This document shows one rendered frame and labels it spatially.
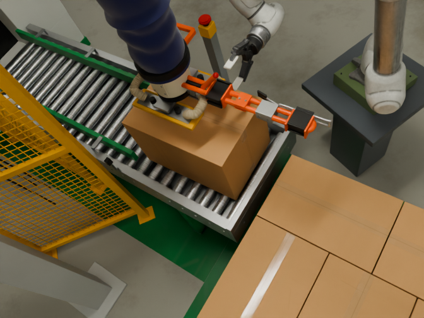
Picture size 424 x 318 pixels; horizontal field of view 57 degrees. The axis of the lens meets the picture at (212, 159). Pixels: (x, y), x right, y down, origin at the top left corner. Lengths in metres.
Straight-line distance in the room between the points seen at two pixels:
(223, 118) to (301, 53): 1.61
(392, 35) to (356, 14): 2.04
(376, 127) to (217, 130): 0.77
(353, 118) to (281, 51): 1.46
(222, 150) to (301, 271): 0.68
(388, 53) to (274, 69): 1.69
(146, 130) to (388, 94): 1.10
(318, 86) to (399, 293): 1.07
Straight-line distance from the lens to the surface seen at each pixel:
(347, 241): 1.99
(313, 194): 2.06
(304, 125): 1.42
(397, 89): 1.78
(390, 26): 1.55
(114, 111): 2.64
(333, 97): 2.11
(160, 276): 2.65
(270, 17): 1.74
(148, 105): 1.78
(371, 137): 1.99
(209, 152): 1.76
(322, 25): 3.53
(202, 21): 2.17
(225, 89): 1.56
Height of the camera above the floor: 2.44
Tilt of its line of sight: 59 degrees down
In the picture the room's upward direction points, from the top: 25 degrees counter-clockwise
